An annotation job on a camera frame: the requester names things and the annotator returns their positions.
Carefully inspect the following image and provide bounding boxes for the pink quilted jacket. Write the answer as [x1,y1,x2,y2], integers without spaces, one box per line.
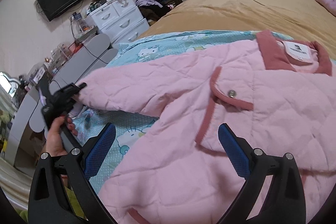
[79,31,335,223]

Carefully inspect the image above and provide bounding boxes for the green sleeve clothing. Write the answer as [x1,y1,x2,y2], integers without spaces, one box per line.
[15,175,87,223]

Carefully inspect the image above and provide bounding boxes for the purple clothes pile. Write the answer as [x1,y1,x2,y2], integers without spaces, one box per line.
[135,0,163,8]

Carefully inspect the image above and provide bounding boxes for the person left hand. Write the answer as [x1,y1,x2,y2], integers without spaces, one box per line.
[42,116,78,156]

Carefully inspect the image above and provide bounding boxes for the grey low tv cabinet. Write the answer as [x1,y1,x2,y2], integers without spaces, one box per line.
[5,34,117,166]

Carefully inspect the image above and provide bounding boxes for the blue Hello Kitty sheet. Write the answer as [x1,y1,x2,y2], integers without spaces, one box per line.
[79,30,295,206]

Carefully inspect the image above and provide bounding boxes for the white drawer cabinet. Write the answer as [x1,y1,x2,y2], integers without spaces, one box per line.
[85,0,149,48]

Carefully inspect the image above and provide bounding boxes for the tan plush bed blanket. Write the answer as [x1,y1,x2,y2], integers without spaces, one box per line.
[142,0,335,59]

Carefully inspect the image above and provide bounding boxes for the pink floral duvet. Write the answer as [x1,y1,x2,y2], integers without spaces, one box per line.
[315,0,336,16]

